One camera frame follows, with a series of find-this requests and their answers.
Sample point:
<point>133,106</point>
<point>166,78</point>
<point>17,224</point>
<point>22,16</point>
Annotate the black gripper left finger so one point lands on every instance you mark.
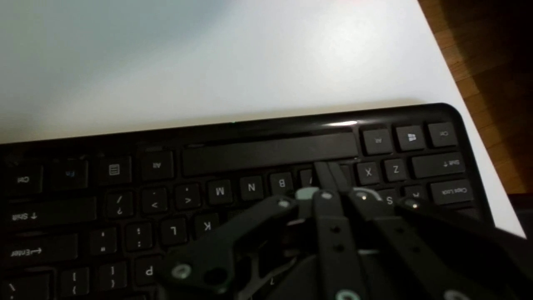
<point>333,244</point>

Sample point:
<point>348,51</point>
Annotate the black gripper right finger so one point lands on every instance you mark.
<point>400,244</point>

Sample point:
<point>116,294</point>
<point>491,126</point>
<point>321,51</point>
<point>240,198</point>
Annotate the black computer keyboard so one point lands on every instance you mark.
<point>266,153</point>

